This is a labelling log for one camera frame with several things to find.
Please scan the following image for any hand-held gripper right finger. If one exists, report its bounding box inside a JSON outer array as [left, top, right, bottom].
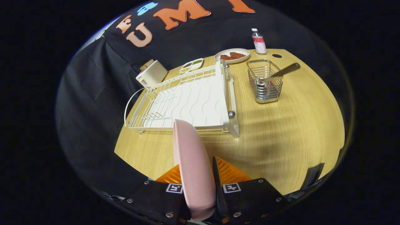
[[212, 156, 291, 225]]

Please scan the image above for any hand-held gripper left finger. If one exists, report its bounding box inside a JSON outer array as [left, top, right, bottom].
[[120, 164, 192, 225]]

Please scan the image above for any pink plate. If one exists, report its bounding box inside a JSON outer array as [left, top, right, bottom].
[[173, 119, 217, 222]]

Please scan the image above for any white wire dish rack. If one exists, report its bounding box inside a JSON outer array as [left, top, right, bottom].
[[124, 59, 240, 138]]

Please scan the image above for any metal wire basket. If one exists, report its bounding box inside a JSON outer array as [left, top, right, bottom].
[[247, 59, 283, 104]]

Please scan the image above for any metal spoon with brown handle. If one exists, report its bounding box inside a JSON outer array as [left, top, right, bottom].
[[264, 63, 301, 89]]

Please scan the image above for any white divided condiment dish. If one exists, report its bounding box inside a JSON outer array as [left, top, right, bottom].
[[179, 58, 204, 74]]

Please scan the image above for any white plate with meat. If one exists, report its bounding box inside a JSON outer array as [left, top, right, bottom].
[[214, 48, 250, 64]]

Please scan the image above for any black backdrop cloth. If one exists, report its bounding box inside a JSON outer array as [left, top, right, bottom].
[[56, 0, 353, 203]]

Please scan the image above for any white toaster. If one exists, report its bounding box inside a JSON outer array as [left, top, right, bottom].
[[136, 60, 168, 88]]

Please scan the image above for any plastic bottle with red label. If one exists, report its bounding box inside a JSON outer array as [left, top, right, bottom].
[[251, 28, 267, 55]]

